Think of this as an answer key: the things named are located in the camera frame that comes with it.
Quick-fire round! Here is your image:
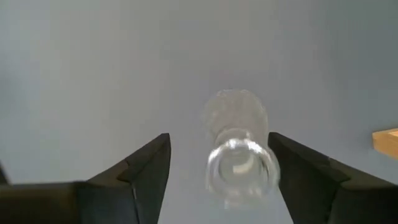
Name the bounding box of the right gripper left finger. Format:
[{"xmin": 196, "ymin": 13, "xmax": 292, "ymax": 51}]
[{"xmin": 0, "ymin": 133, "xmax": 172, "ymax": 224}]

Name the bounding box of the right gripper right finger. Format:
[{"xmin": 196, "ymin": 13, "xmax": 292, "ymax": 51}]
[{"xmin": 267, "ymin": 132, "xmax": 398, "ymax": 224}]

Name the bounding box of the clear glass vase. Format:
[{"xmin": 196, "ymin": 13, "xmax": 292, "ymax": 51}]
[{"xmin": 201, "ymin": 88, "xmax": 282, "ymax": 211}]

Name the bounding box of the wooden slatted shelf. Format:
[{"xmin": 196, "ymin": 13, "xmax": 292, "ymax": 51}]
[{"xmin": 372, "ymin": 127, "xmax": 398, "ymax": 161}]

